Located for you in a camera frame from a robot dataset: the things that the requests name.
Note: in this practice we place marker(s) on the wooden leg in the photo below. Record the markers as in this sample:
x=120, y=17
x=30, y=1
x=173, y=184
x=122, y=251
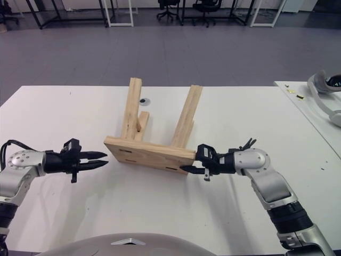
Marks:
x=131, y=109
x=186, y=117

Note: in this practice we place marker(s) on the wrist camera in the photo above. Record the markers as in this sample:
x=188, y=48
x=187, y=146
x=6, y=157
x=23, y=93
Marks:
x=206, y=152
x=71, y=145

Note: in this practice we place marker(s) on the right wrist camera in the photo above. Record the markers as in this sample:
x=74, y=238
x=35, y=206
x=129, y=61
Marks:
x=206, y=152

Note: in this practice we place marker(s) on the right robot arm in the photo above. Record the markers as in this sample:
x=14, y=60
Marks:
x=269, y=181

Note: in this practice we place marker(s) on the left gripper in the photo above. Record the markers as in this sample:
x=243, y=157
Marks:
x=57, y=162

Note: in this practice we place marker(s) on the wooden seat board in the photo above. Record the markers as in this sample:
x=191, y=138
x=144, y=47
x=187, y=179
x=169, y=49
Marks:
x=149, y=156

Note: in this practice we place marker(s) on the black office chair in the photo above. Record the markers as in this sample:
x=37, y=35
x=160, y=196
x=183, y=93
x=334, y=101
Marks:
x=167, y=9
x=205, y=10

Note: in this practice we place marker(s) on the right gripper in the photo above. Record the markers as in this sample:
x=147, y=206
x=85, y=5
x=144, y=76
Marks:
x=222, y=162

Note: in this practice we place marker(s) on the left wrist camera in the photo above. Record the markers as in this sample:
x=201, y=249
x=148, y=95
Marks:
x=71, y=145

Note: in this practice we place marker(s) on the white grey headset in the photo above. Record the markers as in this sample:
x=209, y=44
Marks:
x=321, y=88

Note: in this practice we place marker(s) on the robot body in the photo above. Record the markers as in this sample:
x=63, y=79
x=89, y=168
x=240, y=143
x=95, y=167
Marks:
x=128, y=246

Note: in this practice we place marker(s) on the wooden cross bar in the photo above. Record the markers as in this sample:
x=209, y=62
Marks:
x=142, y=121

